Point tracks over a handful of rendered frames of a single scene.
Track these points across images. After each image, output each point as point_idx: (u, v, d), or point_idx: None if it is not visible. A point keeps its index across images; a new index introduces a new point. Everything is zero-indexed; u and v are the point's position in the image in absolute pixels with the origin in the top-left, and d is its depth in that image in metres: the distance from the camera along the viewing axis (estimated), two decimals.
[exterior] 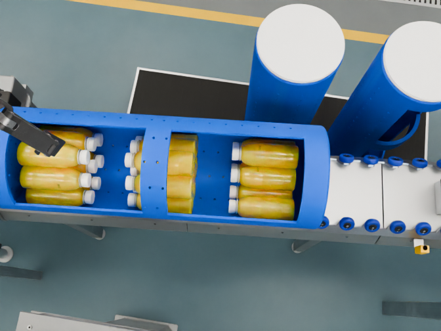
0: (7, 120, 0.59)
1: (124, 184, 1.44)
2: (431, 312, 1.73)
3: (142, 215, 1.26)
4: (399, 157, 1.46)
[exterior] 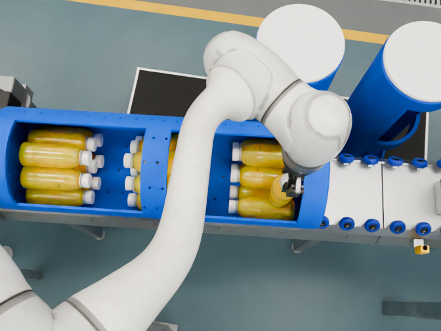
0: None
1: (124, 184, 1.44)
2: (431, 312, 1.73)
3: (142, 215, 1.26)
4: (399, 157, 1.46)
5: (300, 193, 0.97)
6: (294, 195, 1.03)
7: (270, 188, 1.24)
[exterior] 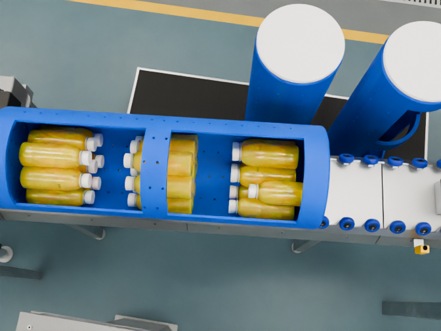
0: None
1: (124, 184, 1.44)
2: (431, 312, 1.73)
3: (142, 215, 1.26)
4: (399, 157, 1.46)
5: None
6: None
7: None
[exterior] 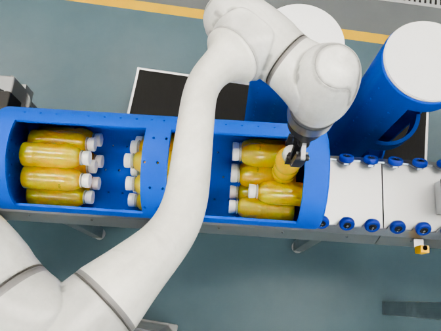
0: None
1: (124, 184, 1.44)
2: (431, 312, 1.73)
3: (142, 215, 1.26)
4: (399, 157, 1.46)
5: (306, 159, 0.94)
6: (298, 164, 1.00)
7: None
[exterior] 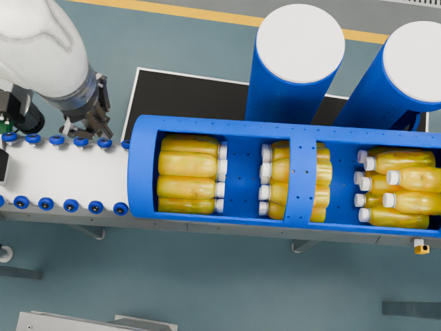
0: (100, 73, 0.84)
1: (245, 192, 1.43)
2: (431, 312, 1.73)
3: (281, 224, 1.25)
4: None
5: (67, 136, 0.81)
6: None
7: None
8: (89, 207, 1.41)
